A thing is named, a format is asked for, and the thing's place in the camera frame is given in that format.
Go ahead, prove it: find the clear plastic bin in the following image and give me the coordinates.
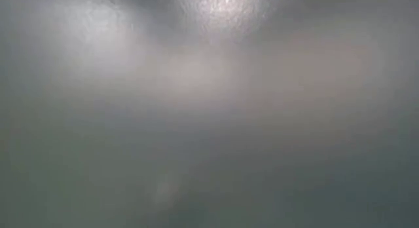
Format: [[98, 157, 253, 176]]
[[0, 0, 419, 228]]

